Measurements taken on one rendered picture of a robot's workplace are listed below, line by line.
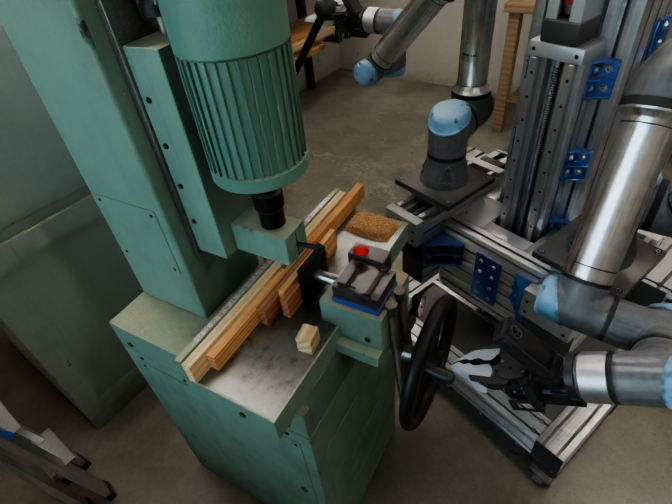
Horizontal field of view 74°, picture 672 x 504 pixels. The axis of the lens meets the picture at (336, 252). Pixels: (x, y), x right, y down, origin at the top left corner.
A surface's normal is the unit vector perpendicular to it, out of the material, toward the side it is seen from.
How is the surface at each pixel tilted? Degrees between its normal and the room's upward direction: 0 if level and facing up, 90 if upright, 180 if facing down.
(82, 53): 90
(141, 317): 0
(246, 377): 0
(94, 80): 90
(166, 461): 0
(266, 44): 90
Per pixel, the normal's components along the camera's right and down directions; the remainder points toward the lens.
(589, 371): -0.67, -0.42
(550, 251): -0.09, -0.75
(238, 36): 0.34, 0.60
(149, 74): -0.48, 0.61
